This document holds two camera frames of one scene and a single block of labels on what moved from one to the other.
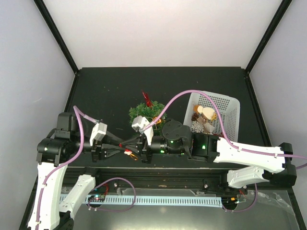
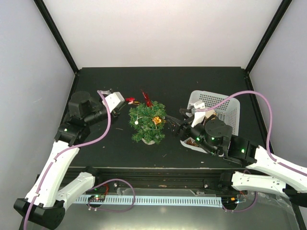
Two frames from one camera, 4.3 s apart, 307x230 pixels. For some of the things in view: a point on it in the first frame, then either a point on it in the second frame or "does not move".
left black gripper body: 96,148 → 115,112
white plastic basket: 230,109 does not move
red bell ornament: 128,151 → 131,100
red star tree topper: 148,103 does not move
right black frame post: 267,35 does not move
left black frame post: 47,17 does not move
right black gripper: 146,156 → 184,127
